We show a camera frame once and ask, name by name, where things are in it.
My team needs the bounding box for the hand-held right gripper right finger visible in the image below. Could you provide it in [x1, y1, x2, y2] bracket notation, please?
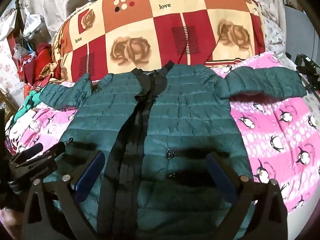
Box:
[206, 152, 288, 240]

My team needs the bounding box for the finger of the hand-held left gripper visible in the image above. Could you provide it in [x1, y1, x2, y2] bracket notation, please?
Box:
[40, 142, 67, 158]
[17, 143, 45, 161]

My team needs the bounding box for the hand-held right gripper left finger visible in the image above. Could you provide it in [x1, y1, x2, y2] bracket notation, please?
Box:
[21, 151, 105, 240]

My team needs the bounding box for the teal quilted puffer jacket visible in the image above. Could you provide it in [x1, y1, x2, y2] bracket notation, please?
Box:
[39, 60, 307, 240]

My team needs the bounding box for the pile of red clothes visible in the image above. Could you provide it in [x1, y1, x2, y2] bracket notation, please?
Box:
[21, 42, 63, 87]

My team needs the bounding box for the teal green cloth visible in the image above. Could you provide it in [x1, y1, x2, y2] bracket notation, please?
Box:
[12, 90, 47, 124]

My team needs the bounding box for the pink penguin print blanket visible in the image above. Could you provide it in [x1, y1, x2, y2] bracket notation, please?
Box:
[5, 51, 320, 217]

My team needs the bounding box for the white plastic bag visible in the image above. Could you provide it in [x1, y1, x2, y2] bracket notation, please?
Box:
[22, 14, 52, 42]

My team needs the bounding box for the white wrinkled sheet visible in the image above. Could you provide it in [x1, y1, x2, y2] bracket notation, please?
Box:
[15, 0, 120, 47]

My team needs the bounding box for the white floral sheet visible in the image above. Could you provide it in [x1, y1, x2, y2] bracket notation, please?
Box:
[260, 2, 288, 57]

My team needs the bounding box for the red rose checked quilt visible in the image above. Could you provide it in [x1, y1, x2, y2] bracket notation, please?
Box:
[51, 0, 266, 83]

